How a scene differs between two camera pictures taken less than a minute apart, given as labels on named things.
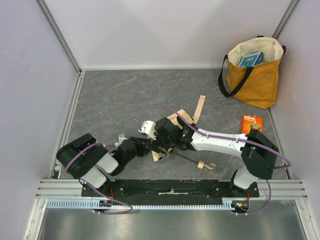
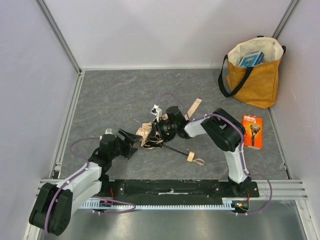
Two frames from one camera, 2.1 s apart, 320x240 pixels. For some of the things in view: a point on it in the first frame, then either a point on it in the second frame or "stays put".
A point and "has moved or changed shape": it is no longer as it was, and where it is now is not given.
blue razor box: [252, 59] stays put
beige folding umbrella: [186, 120] has moved or changed shape
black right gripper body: [157, 144] → [156, 130]
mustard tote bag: [256, 86] stays put
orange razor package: [249, 122] stays put
